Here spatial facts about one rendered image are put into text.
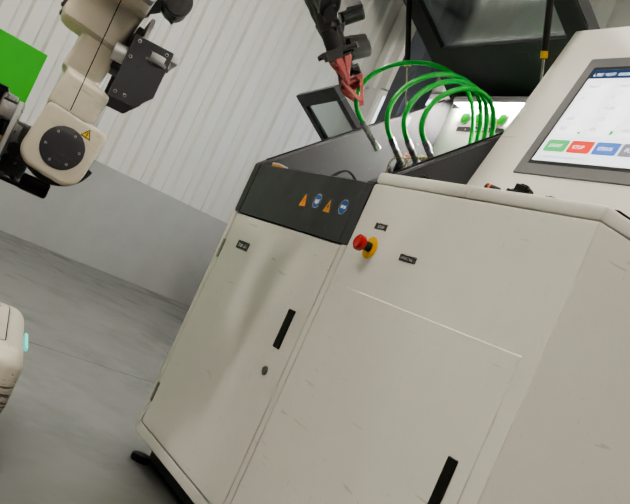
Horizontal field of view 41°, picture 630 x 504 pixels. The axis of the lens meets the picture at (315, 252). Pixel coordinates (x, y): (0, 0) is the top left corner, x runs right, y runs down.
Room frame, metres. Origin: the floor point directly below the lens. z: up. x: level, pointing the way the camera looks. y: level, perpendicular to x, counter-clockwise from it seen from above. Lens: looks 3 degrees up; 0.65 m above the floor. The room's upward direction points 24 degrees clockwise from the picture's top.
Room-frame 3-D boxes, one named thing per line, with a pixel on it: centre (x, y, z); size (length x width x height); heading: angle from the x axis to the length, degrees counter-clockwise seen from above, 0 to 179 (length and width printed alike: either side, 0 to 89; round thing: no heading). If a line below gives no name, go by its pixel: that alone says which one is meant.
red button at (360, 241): (1.86, -0.09, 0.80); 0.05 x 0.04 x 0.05; 29
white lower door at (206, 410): (2.27, 0.10, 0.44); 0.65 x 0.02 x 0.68; 29
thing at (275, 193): (2.28, 0.09, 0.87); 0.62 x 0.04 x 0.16; 29
